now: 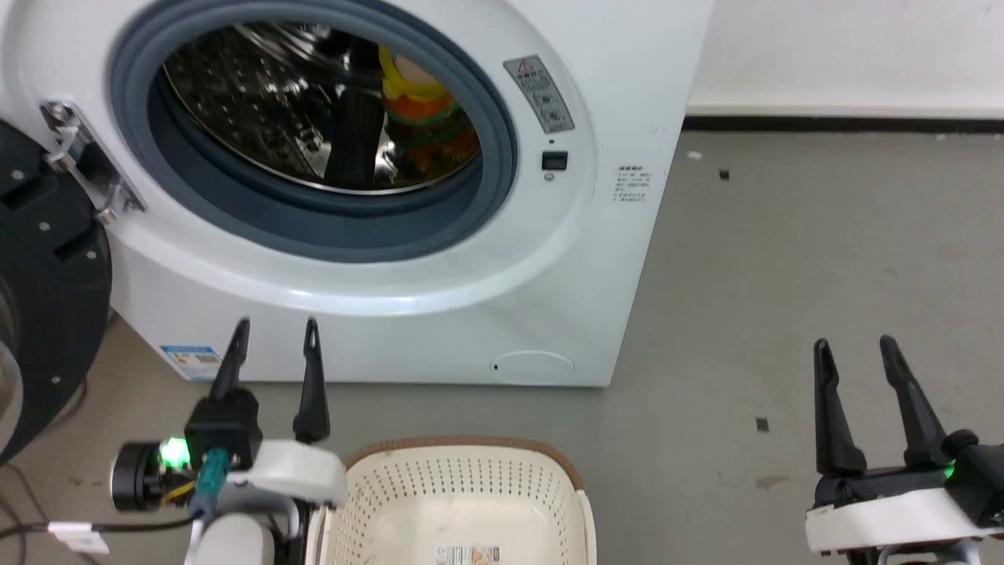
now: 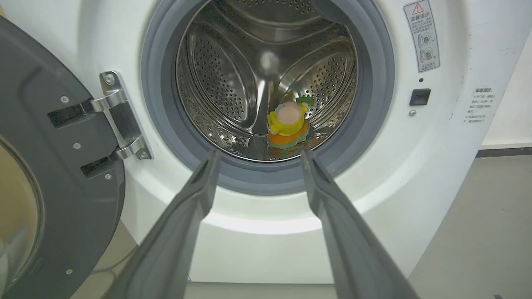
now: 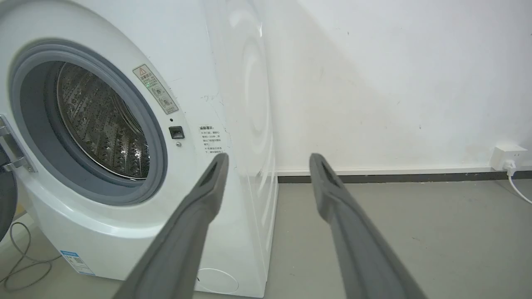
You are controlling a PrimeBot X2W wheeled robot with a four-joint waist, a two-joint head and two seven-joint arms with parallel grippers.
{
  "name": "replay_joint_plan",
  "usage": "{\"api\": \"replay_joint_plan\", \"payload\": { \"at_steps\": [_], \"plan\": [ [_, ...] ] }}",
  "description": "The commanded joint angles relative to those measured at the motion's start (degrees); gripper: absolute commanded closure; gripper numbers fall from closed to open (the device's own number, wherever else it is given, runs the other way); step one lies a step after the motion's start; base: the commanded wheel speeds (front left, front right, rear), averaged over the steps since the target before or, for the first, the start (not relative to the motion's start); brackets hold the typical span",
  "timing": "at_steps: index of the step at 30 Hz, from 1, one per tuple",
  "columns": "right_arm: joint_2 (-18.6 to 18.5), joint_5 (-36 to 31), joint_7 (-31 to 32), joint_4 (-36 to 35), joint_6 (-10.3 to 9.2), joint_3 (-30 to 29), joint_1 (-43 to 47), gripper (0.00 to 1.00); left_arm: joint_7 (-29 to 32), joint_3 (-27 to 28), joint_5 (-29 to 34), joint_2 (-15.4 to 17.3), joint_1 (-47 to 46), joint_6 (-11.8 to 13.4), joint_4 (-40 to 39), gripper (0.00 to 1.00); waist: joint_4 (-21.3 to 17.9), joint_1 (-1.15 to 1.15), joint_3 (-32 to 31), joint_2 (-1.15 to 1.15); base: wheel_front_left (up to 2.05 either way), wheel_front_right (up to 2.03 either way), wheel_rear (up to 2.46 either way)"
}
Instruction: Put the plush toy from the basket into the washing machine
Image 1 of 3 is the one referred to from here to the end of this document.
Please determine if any blue energy label sticker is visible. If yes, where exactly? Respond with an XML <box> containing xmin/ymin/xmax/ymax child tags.
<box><xmin>159</xmin><ymin>344</ymin><xmax>224</xmax><ymax>383</ymax></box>

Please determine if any white front-load washing machine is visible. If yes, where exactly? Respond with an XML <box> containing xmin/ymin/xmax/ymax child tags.
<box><xmin>0</xmin><ymin>0</ymin><xmax>716</xmax><ymax>388</ymax></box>

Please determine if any stainless steel washer drum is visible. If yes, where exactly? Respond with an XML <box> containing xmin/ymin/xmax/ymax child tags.
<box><xmin>162</xmin><ymin>22</ymin><xmax>482</xmax><ymax>195</ymax></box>

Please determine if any black round washing machine door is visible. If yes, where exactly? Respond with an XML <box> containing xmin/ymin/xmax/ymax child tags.
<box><xmin>0</xmin><ymin>119</ymin><xmax>113</xmax><ymax>464</ymax></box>

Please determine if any thin black floor cable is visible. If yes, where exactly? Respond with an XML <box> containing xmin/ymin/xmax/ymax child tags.
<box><xmin>0</xmin><ymin>377</ymin><xmax>89</xmax><ymax>565</ymax></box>

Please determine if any black cable with white tag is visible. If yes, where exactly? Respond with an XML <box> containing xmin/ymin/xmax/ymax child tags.
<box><xmin>0</xmin><ymin>514</ymin><xmax>206</xmax><ymax>555</ymax></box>

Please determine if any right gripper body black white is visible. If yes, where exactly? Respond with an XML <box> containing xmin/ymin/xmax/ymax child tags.
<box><xmin>805</xmin><ymin>430</ymin><xmax>1004</xmax><ymax>556</ymax></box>

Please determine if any printed label inside basket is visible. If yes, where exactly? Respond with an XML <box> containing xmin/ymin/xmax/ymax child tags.
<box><xmin>436</xmin><ymin>545</ymin><xmax>501</xmax><ymax>565</ymax></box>

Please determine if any grey warning sticker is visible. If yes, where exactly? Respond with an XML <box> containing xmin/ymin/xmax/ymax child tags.
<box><xmin>503</xmin><ymin>54</ymin><xmax>576</xmax><ymax>135</ymax></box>

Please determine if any grey rubber door gasket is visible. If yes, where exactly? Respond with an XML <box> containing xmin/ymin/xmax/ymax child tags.
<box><xmin>108</xmin><ymin>0</ymin><xmax>519</xmax><ymax>264</ymax></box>

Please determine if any cream perforated laundry basket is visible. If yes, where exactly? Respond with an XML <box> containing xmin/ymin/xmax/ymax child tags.
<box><xmin>306</xmin><ymin>436</ymin><xmax>598</xmax><ymax>565</ymax></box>

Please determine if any round white filter cover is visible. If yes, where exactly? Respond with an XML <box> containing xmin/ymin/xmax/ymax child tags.
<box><xmin>491</xmin><ymin>350</ymin><xmax>576</xmax><ymax>386</ymax></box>

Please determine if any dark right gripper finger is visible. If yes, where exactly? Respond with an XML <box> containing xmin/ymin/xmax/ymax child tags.
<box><xmin>813</xmin><ymin>338</ymin><xmax>868</xmax><ymax>477</ymax></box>
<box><xmin>878</xmin><ymin>335</ymin><xmax>951</xmax><ymax>469</ymax></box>

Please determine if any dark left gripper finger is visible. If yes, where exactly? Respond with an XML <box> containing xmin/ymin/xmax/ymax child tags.
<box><xmin>209</xmin><ymin>317</ymin><xmax>252</xmax><ymax>401</ymax></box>
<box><xmin>293</xmin><ymin>316</ymin><xmax>332</xmax><ymax>445</ymax></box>

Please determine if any teal cable connector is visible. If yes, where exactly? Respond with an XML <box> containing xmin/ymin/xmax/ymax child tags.
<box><xmin>194</xmin><ymin>449</ymin><xmax>230</xmax><ymax>515</ymax></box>

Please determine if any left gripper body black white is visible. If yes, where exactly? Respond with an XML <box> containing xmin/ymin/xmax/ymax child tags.
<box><xmin>110</xmin><ymin>387</ymin><xmax>348</xmax><ymax>515</ymax></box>

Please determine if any yellow orange clothing in drum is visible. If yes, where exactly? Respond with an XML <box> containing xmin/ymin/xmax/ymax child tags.
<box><xmin>378</xmin><ymin>46</ymin><xmax>481</xmax><ymax>178</ymax></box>

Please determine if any metal door hinge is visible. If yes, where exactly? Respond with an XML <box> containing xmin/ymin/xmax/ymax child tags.
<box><xmin>41</xmin><ymin>100</ymin><xmax>147</xmax><ymax>228</ymax></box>

